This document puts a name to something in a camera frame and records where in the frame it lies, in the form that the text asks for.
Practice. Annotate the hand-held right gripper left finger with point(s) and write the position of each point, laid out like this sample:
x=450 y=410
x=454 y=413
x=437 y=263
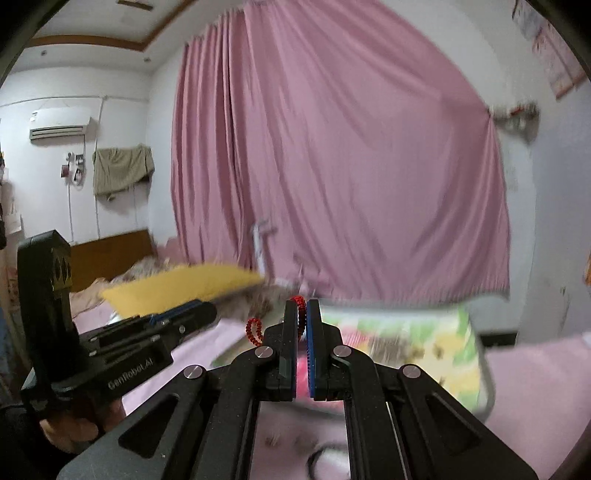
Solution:
x=291 y=350

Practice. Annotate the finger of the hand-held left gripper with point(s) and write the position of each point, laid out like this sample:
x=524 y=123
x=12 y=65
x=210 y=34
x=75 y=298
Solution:
x=201 y=316
x=166 y=314

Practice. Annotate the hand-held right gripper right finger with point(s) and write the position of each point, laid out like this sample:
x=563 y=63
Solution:
x=313 y=350

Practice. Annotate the grey cardboard box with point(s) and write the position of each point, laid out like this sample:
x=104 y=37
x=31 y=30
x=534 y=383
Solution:
x=415 y=341

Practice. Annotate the person's left forearm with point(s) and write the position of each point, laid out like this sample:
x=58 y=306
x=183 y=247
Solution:
x=23 y=443

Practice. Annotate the person's left hand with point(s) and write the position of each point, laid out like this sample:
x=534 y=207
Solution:
x=83 y=429

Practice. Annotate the beige bedding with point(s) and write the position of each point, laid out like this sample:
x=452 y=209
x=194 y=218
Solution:
x=87 y=295

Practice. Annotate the yellow pillow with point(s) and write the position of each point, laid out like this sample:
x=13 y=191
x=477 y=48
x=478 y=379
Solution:
x=184 y=281

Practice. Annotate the wooden headboard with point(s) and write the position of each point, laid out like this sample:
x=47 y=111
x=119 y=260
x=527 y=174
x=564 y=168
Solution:
x=111 y=258

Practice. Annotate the white desk lamp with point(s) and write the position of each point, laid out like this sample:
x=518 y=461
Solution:
x=261 y=249

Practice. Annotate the green hanging cloth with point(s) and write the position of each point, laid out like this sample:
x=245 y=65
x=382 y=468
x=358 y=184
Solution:
x=120 y=168

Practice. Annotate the white air conditioner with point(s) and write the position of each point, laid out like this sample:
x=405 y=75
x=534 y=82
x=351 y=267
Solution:
x=60 y=122

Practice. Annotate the pink curtain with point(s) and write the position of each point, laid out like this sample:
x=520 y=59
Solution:
x=346 y=161

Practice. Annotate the pink blanket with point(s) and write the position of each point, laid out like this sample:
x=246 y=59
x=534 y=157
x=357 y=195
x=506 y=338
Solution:
x=531 y=383

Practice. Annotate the wall hook with photos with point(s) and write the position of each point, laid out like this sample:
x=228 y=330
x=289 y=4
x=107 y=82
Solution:
x=78 y=174

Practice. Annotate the pink wall certificate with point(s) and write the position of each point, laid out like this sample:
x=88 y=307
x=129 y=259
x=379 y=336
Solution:
x=558 y=60

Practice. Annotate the pale wall certificate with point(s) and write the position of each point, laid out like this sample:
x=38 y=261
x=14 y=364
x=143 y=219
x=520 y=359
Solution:
x=528 y=21

